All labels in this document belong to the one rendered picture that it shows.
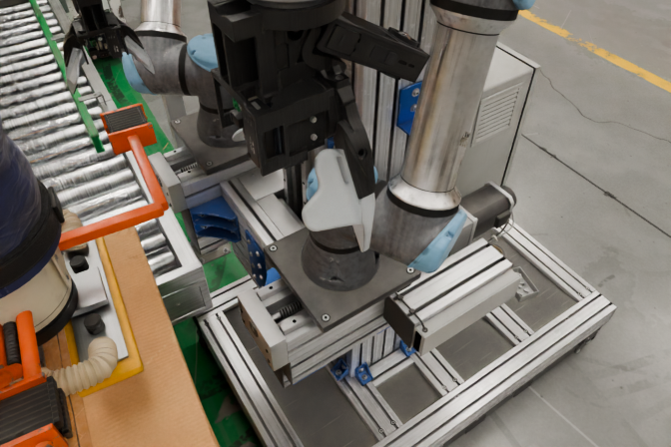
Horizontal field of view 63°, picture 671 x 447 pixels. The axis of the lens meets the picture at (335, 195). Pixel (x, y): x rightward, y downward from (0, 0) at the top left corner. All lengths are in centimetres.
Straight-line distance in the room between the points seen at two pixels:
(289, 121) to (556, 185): 261
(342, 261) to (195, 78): 54
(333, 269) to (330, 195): 60
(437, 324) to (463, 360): 84
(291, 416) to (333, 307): 86
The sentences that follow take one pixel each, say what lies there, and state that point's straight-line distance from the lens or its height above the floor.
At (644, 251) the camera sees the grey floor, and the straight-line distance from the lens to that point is 279.
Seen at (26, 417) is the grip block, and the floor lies 120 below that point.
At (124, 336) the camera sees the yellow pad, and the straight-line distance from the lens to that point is 100.
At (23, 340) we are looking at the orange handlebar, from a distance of 91.
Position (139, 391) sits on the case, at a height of 94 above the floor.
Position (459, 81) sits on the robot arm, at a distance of 77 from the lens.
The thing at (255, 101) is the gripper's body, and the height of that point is 165.
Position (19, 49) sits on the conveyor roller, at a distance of 310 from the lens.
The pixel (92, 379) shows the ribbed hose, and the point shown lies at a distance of 91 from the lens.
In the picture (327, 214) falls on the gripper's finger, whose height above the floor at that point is 157.
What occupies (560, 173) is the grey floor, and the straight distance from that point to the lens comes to 302.
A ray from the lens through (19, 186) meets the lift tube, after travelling 82.
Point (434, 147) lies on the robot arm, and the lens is 80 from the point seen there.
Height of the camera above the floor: 187
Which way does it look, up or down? 44 degrees down
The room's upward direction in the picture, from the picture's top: straight up
